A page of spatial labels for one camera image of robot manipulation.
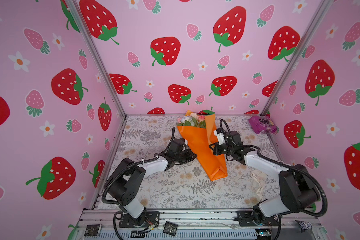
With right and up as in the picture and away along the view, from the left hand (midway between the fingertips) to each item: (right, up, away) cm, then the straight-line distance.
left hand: (198, 156), depth 87 cm
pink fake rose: (+5, +24, +25) cm, 35 cm away
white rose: (-7, +24, +23) cm, 34 cm away
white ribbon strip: (+35, -16, -2) cm, 39 cm away
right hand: (+7, +6, +1) cm, 9 cm away
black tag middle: (-15, -32, -17) cm, 39 cm away
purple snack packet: (+49, +19, +20) cm, 57 cm away
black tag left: (-52, -32, -17) cm, 64 cm away
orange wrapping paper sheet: (+2, +9, +16) cm, 19 cm away
